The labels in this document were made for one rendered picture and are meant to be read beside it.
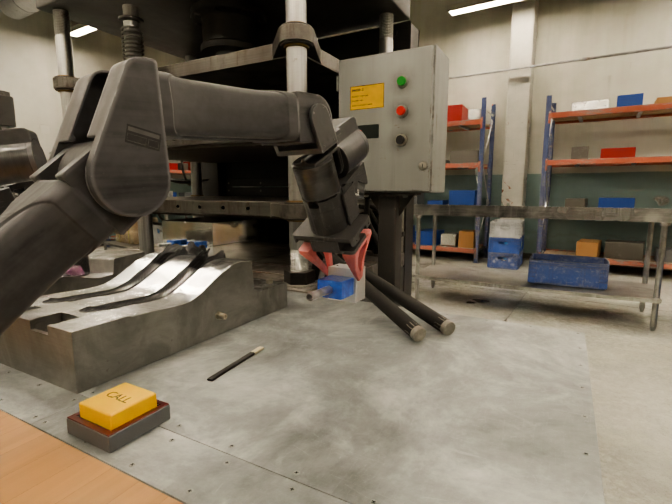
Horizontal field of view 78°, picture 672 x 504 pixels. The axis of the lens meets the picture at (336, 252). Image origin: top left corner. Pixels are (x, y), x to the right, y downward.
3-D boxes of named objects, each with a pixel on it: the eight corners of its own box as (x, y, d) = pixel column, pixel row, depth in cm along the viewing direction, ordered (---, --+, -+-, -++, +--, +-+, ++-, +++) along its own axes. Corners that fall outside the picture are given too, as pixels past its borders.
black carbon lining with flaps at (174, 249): (90, 327, 65) (85, 267, 63) (35, 312, 72) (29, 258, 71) (241, 283, 95) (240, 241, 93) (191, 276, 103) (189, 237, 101)
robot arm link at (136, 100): (287, 102, 57) (25, 66, 34) (338, 93, 52) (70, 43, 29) (292, 191, 60) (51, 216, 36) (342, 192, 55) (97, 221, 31)
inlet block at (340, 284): (324, 318, 57) (324, 280, 56) (294, 313, 59) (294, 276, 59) (365, 298, 68) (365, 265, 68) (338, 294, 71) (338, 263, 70)
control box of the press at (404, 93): (416, 536, 131) (432, 39, 109) (331, 501, 146) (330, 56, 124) (435, 492, 150) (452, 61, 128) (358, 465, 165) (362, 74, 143)
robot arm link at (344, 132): (333, 162, 67) (309, 87, 61) (379, 160, 62) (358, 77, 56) (290, 198, 60) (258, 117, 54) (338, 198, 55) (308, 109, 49)
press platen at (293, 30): (311, 87, 115) (310, 13, 112) (51, 122, 176) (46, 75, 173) (409, 126, 186) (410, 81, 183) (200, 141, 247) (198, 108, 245)
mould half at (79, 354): (77, 394, 58) (67, 299, 56) (-13, 358, 70) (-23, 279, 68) (287, 306, 101) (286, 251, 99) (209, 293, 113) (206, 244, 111)
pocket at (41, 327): (50, 350, 60) (48, 325, 59) (31, 343, 62) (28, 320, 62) (82, 340, 64) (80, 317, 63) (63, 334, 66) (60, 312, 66)
